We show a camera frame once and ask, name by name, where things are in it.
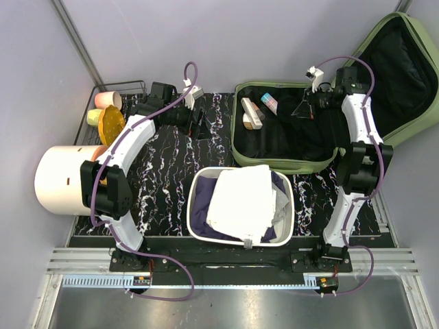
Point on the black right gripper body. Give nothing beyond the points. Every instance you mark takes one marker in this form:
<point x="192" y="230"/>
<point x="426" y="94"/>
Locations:
<point x="318" y="99"/>

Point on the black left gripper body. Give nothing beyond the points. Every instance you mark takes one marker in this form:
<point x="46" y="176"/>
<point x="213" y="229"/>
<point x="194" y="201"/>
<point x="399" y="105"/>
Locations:
<point x="182" y="118"/>

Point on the navy blue garment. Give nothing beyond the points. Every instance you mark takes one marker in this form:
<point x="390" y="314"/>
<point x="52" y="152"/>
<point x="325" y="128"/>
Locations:
<point x="203" y="193"/>

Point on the green hard-shell suitcase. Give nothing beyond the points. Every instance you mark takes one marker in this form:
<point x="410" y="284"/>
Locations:
<point x="401" y="59"/>

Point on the white grey cloth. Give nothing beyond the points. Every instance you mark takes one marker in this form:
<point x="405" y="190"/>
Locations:
<point x="242" y="205"/>

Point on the black garment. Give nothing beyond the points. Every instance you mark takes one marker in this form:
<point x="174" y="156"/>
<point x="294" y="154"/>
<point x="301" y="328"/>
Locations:
<point x="282" y="136"/>

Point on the grey garment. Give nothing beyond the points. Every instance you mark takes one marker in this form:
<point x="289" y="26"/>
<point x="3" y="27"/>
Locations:
<point x="280" y="202"/>

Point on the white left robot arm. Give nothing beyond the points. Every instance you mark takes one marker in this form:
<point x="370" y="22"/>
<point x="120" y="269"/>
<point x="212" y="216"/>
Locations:
<point x="104" y="184"/>

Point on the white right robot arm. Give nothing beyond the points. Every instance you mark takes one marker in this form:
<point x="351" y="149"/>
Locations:
<point x="359" y="174"/>

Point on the pink blue tube bottle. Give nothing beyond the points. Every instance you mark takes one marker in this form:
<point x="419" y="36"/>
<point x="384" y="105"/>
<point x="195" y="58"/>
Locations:
<point x="270" y="103"/>

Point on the white round cosmetic jar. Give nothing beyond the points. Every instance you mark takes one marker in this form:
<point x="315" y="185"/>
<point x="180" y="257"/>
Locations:
<point x="247" y="122"/>

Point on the white cosmetic tube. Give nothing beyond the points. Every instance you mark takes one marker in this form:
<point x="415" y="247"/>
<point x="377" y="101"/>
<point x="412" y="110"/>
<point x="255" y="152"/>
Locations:
<point x="249" y="110"/>

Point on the beige cosmetic stick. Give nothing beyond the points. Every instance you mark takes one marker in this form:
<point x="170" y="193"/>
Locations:
<point x="259" y="112"/>

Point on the pink cup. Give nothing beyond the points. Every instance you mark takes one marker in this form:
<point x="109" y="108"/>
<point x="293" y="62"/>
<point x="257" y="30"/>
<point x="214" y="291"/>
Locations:
<point x="110" y="98"/>

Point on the light green cup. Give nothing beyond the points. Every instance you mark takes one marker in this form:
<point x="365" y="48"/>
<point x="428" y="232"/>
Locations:
<point x="93" y="116"/>

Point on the white rectangular plastic basin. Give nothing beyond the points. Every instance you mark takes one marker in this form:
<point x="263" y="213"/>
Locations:
<point x="276" y="236"/>

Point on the white cylinder appliance orange lid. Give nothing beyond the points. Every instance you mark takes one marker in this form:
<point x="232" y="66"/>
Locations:
<point x="57" y="180"/>

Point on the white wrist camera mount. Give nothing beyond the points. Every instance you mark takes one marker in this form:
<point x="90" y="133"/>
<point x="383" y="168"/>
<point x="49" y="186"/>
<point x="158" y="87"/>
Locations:
<point x="192" y="93"/>
<point x="316" y="76"/>

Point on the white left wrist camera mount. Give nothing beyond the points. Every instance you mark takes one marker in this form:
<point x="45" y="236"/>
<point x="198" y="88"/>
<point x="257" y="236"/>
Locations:
<point x="192" y="93"/>

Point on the black wire dish rack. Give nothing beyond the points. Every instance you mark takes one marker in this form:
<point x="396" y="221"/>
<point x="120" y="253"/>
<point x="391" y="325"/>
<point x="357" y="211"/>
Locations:
<point x="131" y="93"/>

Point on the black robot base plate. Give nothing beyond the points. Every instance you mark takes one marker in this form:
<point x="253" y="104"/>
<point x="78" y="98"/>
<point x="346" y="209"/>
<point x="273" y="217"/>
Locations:
<point x="184" y="260"/>

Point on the aluminium rail frame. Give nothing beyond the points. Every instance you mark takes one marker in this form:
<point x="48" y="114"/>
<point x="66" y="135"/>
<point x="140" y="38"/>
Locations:
<point x="90" y="268"/>

